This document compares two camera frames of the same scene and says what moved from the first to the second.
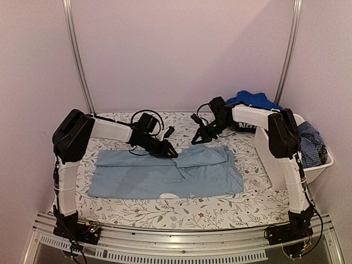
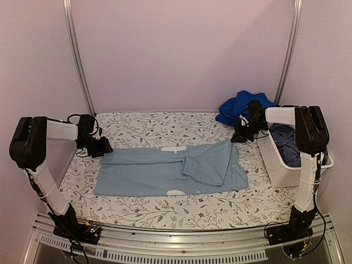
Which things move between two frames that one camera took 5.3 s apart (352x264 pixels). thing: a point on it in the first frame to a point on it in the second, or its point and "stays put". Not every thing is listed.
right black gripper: (206, 137) to (239, 136)
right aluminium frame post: (297, 11) stays put
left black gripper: (164, 149) to (104, 148)
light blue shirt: (198, 171) stays put
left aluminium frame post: (67, 12) stays put
